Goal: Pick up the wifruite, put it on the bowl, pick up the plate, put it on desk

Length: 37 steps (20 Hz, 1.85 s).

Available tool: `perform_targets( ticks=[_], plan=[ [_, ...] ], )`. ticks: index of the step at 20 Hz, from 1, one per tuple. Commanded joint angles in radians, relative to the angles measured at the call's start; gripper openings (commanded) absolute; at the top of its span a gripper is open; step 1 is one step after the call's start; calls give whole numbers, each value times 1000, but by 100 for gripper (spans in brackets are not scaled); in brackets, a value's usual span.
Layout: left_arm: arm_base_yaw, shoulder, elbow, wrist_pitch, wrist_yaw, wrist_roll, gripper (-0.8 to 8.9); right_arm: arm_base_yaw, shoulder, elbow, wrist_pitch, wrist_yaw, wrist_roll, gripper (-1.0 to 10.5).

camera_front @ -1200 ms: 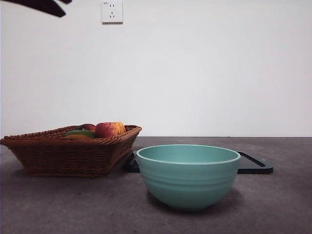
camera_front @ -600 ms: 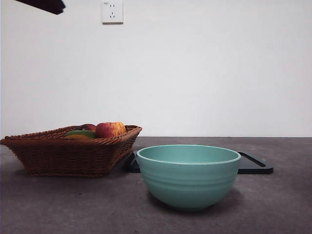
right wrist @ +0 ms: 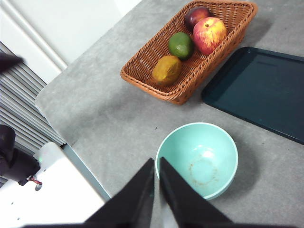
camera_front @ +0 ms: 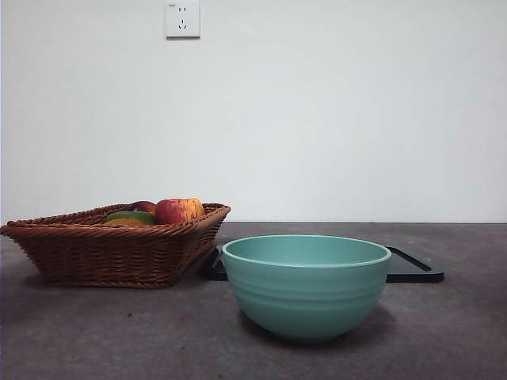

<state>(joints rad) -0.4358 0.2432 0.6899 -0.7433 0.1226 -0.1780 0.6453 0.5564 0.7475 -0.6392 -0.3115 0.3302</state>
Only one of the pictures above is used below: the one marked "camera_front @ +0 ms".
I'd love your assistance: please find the white wall socket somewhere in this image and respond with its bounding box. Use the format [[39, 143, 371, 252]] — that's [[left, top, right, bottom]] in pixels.
[[166, 1, 201, 40]]

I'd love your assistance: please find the dark teal rectangular tray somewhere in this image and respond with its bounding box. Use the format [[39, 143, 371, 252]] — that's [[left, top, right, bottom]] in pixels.
[[201, 244, 445, 284]]

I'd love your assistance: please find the red and yellow apple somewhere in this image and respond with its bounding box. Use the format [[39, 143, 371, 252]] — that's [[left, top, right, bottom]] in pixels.
[[154, 197, 206, 226]]

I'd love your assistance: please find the dark red round fruit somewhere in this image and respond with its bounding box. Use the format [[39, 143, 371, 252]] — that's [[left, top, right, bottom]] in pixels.
[[122, 200, 157, 215]]

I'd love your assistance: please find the green oval fruit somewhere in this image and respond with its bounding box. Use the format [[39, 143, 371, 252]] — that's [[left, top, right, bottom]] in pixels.
[[103, 210, 156, 226]]

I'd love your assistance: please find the brown wicker basket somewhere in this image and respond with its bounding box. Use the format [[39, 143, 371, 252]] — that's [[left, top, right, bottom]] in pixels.
[[0, 202, 232, 289]]

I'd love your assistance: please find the brown-yellow kiwi fruit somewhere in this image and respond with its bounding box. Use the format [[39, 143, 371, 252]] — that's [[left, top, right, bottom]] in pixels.
[[103, 218, 147, 228]]

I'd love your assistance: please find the teal ribbed bowl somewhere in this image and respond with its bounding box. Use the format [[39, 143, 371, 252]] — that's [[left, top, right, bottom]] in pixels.
[[220, 234, 392, 344]]

